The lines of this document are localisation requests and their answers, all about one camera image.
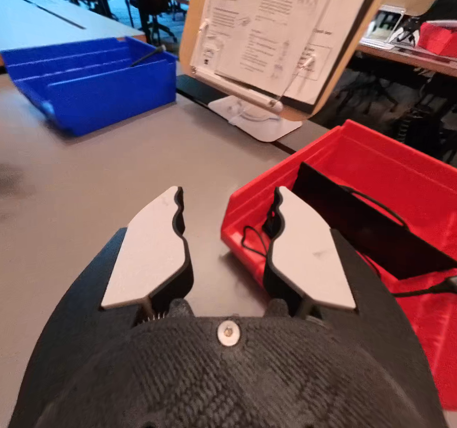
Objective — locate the red plastic bin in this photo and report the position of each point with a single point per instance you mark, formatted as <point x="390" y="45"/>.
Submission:
<point x="375" y="163"/>
<point x="439" y="38"/>

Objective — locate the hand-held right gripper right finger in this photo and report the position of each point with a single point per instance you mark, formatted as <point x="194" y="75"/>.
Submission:
<point x="307" y="253"/>

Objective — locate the grey wood-edged table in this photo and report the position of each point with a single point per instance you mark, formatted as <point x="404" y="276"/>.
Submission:
<point x="43" y="17"/>
<point x="400" y="56"/>

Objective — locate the blue plastic bin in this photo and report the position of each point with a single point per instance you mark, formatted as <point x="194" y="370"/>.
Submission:
<point x="107" y="103"/>

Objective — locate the black bin divider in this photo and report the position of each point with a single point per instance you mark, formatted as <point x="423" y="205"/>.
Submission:
<point x="357" y="228"/>

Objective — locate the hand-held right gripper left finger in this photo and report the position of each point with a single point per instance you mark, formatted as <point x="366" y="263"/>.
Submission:
<point x="150" y="253"/>

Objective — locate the grey desk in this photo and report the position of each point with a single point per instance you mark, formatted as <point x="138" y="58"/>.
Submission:
<point x="107" y="185"/>

